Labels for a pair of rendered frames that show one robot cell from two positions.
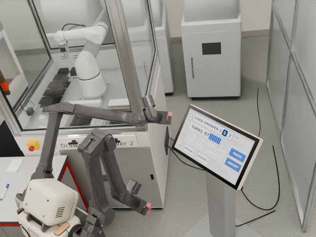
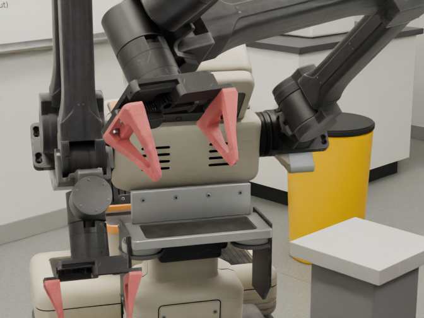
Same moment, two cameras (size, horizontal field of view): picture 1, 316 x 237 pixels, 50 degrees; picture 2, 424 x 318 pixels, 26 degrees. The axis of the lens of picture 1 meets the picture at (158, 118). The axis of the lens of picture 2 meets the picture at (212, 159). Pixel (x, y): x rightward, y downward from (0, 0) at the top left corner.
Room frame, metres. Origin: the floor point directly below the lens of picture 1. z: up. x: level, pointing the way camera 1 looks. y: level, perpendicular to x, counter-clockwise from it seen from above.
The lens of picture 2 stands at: (1.96, -0.78, 1.58)
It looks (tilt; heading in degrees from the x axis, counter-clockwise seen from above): 15 degrees down; 123
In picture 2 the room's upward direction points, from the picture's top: straight up
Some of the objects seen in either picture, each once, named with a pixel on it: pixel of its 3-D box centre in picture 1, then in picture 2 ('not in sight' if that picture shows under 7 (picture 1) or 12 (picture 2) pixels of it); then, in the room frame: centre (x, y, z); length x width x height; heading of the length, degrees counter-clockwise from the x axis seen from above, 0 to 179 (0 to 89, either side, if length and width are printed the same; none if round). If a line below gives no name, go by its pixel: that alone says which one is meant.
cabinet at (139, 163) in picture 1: (109, 143); not in sight; (2.38, 0.48, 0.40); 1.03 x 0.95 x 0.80; 78
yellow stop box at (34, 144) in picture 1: (33, 145); not in sight; (1.97, 0.95, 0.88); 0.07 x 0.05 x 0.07; 78
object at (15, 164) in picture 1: (14, 165); not in sight; (1.91, 1.12, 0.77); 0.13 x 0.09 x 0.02; 168
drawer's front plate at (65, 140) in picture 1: (75, 142); not in sight; (1.92, 0.63, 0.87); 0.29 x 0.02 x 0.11; 78
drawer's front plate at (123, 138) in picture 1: (117, 141); not in sight; (1.86, 0.32, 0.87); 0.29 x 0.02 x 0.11; 78
